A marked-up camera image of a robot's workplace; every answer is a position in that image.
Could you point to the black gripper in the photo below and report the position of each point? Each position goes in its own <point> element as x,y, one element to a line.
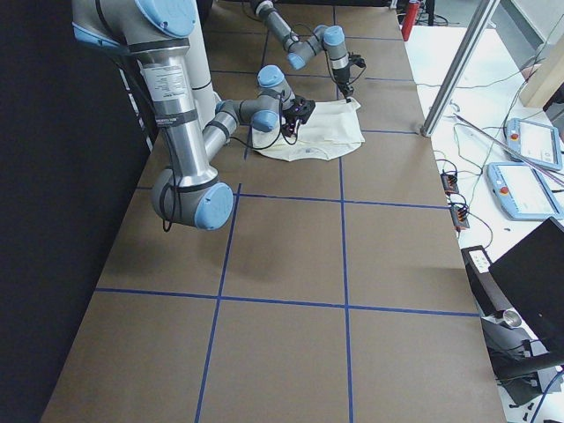
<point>342,78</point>
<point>292,120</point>

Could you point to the cream long-sleeve cat shirt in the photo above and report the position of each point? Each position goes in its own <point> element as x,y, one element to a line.
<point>332,131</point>

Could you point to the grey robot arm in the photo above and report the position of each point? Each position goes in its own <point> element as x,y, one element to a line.
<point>329,40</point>
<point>165,38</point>

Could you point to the red cylinder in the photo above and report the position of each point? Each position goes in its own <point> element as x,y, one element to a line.
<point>410,17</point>

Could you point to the black orange connector hub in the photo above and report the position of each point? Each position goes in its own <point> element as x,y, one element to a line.
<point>449,182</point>

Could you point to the wooden board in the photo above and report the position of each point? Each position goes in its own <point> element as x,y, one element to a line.
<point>546,81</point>

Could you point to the far blue teach pendant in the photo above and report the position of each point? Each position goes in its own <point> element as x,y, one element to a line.
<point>535,141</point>

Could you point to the blue teach pendant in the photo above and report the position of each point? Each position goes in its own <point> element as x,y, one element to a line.
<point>535,141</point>
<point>522,192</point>

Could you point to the near blue teach pendant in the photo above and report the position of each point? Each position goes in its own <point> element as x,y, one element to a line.
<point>522,192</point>

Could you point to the black box with white label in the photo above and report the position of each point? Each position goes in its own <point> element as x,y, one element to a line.
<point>490,298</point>

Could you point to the black monitor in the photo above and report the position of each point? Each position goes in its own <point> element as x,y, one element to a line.
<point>530,275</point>

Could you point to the steel cup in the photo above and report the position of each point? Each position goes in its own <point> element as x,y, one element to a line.
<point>511,319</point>

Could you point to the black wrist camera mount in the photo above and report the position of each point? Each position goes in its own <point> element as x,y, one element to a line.
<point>356,60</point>

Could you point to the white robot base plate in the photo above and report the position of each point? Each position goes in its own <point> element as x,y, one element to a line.
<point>199,71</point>

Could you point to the grey aluminium frame post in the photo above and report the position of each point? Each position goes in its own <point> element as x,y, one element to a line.
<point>472,36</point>

